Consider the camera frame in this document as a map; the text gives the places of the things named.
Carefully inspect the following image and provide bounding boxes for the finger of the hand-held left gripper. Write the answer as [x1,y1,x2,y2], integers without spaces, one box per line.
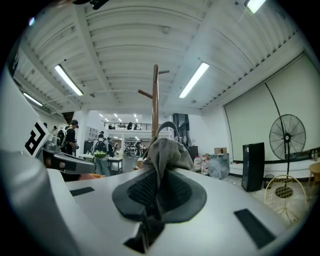
[43,151,97,175]

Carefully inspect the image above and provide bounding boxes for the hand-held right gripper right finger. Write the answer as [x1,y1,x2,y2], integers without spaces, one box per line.
[149,167,294,256]

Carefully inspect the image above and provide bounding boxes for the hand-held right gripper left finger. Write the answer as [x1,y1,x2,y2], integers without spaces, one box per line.
[65,167,159,256]

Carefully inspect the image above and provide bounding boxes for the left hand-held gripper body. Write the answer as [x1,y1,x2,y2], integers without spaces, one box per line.
[2,71,62,159]

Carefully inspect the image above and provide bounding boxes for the grey cap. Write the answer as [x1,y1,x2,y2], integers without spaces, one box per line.
[139,121,197,219]

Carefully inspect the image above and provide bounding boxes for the wooden coat rack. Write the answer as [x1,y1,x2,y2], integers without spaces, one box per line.
[137,63,171,151]

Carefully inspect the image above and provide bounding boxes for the orange chair black legs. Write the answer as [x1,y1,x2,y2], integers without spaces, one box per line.
[77,173,106,181]

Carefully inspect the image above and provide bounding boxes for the black green backpack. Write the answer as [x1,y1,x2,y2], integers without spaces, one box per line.
[93,139,108,159]

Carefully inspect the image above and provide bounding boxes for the long ceiling light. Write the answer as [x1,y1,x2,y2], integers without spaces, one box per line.
[244,0,267,14]
[54,63,84,97]
[178,62,211,99]
[22,92,44,107]

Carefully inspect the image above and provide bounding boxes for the grey marbled box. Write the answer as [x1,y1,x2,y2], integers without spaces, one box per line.
[208,152,231,181]

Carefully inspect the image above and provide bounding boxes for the white table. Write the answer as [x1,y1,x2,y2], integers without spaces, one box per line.
[78,153,124,175]

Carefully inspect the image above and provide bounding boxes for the large clear water jug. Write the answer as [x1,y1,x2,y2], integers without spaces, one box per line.
[193,154,202,174]
[200,154,211,176]

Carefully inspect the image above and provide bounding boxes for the black mezzanine railing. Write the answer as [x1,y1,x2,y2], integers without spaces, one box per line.
[100,121,154,131]

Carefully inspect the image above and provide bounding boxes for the large pale roller screen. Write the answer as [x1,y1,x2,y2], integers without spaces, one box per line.
[223,53,320,164]

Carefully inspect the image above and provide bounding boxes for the black standing fan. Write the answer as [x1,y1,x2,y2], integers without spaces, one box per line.
[263,80,307,199]

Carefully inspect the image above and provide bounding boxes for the yellow wire chair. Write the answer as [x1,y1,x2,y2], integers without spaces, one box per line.
[263,174,307,224]

